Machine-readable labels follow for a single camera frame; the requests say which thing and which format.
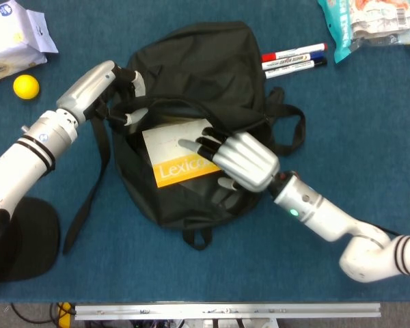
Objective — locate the aluminium rail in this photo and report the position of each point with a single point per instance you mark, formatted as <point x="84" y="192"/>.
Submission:
<point x="225" y="311"/>

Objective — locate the black fabric backpack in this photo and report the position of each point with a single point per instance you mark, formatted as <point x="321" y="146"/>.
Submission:
<point x="208" y="61"/>

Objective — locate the red capped whiteboard marker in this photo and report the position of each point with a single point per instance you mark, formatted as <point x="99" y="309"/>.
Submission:
<point x="294" y="52"/>

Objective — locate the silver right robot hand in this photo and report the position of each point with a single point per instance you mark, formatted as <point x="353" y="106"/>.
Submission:
<point x="249" y="160"/>

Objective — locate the blue capped whiteboard marker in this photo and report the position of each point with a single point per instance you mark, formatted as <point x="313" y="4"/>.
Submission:
<point x="316" y="55"/>

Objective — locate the white paper flour bag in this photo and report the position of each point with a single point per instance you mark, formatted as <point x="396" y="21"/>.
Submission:
<point x="10" y="41"/>

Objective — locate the yellow and white book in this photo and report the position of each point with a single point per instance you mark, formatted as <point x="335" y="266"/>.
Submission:
<point x="171" y="147"/>

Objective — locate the yellow lemon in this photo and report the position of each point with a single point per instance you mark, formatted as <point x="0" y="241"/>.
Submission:
<point x="26" y="86"/>

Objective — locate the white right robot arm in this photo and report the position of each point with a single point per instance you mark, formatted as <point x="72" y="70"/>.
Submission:
<point x="331" y="218"/>

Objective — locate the blue felt table cover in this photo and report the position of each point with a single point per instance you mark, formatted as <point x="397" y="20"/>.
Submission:
<point x="345" y="136"/>

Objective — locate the black capped whiteboard marker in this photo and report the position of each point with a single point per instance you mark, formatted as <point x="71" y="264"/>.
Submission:
<point x="294" y="70"/>

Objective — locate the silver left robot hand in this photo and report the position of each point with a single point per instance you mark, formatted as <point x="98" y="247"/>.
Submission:
<point x="85" y="87"/>

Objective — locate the black round pad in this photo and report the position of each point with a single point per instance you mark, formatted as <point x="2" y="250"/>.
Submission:
<point x="37" y="239"/>

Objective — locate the teal snack package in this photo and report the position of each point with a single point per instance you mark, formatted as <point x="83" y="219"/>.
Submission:
<point x="341" y="30"/>

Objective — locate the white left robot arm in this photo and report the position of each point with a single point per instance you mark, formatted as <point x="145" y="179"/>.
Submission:
<point x="24" y="164"/>

